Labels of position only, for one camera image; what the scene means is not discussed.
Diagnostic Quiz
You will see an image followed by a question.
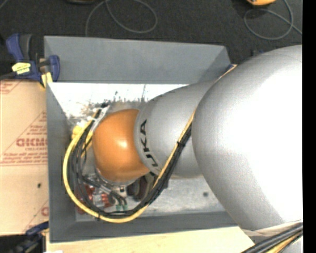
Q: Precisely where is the grey metal bin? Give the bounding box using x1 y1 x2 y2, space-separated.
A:
43 35 243 242

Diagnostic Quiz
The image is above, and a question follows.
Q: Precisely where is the brown cardboard board red print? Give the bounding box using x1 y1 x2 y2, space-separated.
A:
0 79 51 237

